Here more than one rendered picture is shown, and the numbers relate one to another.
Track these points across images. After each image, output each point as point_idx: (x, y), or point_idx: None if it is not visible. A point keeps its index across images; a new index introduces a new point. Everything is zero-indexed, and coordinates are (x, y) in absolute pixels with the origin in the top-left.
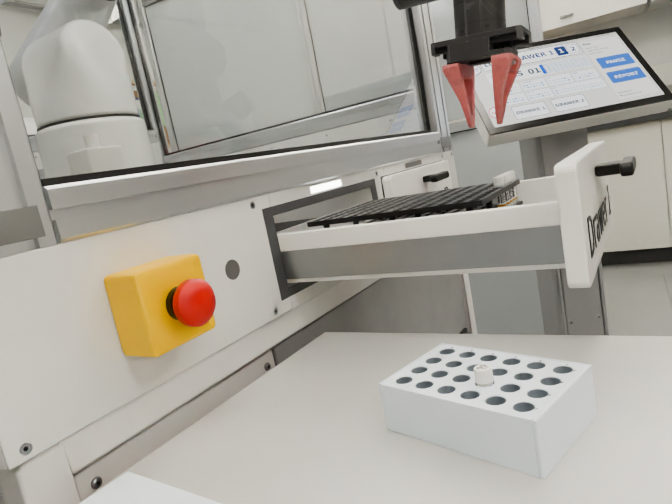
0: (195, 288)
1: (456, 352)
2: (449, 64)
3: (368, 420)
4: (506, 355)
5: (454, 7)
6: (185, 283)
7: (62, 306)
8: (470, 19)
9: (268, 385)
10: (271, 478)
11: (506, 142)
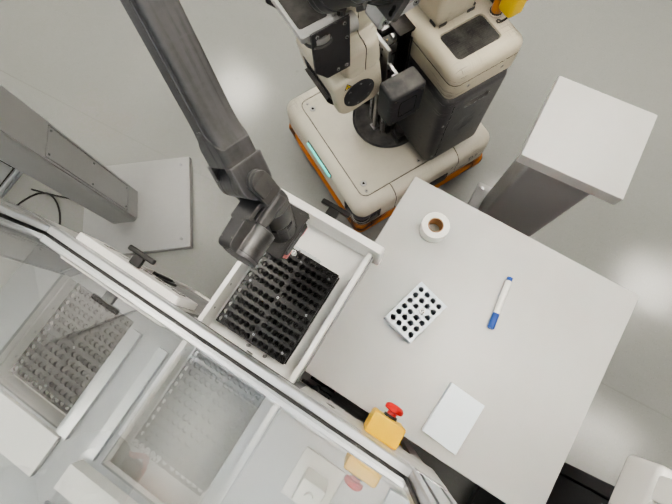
0: (398, 407)
1: (395, 314)
2: (289, 254)
3: (400, 349)
4: (405, 300)
5: (277, 235)
6: (398, 411)
7: (411, 461)
8: (291, 233)
9: (356, 390)
10: (425, 381)
11: None
